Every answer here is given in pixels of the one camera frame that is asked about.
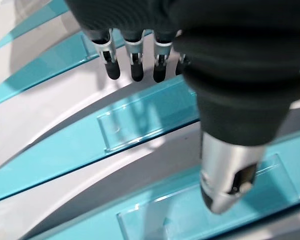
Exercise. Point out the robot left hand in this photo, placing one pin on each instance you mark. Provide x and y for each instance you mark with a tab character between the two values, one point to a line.
227	62

